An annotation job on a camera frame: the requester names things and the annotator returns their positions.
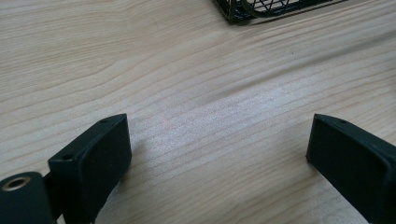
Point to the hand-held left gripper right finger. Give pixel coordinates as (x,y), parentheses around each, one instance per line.
(351,158)

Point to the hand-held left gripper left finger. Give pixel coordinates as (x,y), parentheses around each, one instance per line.
(102,161)

